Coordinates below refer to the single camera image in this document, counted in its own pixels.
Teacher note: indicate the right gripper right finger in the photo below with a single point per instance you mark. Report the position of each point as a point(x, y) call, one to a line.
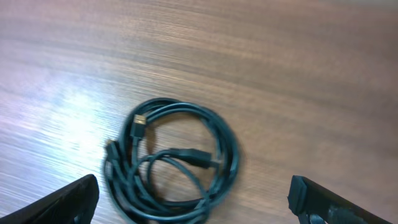
point(312, 203)

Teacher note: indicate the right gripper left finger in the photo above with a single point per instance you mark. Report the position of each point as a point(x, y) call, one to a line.
point(74, 203)

